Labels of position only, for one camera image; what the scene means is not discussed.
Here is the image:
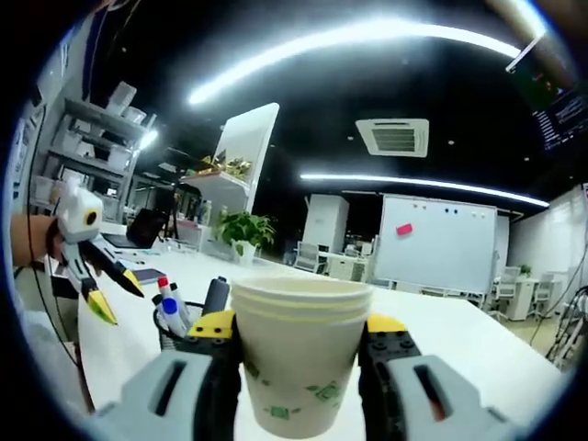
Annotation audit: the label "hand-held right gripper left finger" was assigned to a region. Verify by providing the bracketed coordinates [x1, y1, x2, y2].
[94, 310, 243, 441]

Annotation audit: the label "black mesh pen holder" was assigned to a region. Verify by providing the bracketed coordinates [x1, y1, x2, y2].
[153, 300, 208, 354]

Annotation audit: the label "blue whiteboard marker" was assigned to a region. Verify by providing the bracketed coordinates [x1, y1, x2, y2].
[161, 297, 190, 339]

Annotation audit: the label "black open laptop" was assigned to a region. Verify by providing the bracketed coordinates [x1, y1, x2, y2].
[103, 208, 167, 251]

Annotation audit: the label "grey metal storage rack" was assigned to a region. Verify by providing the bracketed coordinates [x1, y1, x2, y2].
[31, 81, 157, 224]

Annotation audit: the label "gold ornaments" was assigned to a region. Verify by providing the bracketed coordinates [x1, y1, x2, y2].
[200, 154, 253, 178]

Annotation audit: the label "white tall cabinet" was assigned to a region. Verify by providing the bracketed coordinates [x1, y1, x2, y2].
[302, 193, 350, 253]

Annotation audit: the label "white office desk cluster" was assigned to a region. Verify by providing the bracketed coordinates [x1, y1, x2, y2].
[292, 241, 379, 281]
[492, 264, 571, 322]

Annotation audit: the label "person's left hand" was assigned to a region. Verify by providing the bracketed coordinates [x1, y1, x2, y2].
[44, 219, 69, 268]

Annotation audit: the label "wall mounted dark monitor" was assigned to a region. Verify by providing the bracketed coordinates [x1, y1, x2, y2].
[504, 35, 588, 153]

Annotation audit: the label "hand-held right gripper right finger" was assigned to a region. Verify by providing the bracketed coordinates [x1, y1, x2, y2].
[357, 313, 520, 441]

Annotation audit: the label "whiteboard on stand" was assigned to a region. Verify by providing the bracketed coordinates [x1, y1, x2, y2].
[374, 193, 500, 296]

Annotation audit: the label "white black storage box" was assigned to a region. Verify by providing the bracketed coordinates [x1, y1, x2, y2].
[49, 266, 80, 302]

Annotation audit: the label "black tripod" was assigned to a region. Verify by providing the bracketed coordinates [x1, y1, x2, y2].
[170, 176, 184, 240]

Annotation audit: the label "black cable bundle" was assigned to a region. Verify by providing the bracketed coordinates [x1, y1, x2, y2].
[545, 284, 588, 367]

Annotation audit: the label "ceiling air conditioner vent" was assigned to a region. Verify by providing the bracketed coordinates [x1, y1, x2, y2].
[355, 118, 431, 159]

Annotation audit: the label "black wrist strap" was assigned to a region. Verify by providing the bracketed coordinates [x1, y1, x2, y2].
[44, 220, 60, 261]

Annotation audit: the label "small white tube light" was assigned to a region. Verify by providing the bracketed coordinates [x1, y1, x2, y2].
[137, 128, 160, 152]

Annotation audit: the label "potted green plant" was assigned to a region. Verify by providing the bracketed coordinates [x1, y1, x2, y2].
[213, 209, 277, 266]

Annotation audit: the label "white curved display stand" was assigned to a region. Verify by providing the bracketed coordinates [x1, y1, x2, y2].
[181, 101, 280, 221]

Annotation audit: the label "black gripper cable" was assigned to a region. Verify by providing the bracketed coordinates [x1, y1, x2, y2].
[25, 105, 96, 413]

